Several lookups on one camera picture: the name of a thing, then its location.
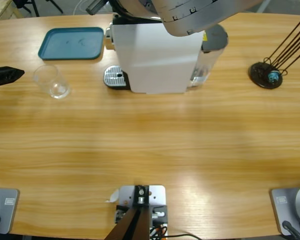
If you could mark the clear glass cup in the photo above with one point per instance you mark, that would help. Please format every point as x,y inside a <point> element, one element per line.
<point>60,90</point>

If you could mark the teal plastic tray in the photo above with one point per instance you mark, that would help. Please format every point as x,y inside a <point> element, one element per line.
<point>70,43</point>

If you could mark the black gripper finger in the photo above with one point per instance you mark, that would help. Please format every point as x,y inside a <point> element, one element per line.
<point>5,75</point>

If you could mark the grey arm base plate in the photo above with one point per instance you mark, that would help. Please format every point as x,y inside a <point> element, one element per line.
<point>2,207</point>
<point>282,200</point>

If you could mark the white block with dark post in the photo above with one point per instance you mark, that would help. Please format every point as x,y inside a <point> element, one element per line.
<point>155,195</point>

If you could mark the clear water tank dark lid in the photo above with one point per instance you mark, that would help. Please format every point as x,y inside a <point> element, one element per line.
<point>215,37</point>

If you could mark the white capsule coffee machine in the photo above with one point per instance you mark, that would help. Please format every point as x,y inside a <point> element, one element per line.
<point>155,60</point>

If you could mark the white paper tag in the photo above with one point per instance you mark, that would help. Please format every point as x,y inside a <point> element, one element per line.
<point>113,196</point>

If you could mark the metal drip tray grille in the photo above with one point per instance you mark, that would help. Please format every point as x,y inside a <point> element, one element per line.
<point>112,76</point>

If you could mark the blue coffee capsule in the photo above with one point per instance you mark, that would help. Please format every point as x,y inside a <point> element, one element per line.
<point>273,76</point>

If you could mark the black stand legs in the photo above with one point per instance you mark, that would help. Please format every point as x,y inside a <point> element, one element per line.
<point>34,6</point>

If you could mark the light wooden crate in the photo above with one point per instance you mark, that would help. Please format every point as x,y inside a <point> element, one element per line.
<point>0,10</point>

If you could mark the black capsule holder with rods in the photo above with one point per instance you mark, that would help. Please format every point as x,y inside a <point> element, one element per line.
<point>256,72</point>

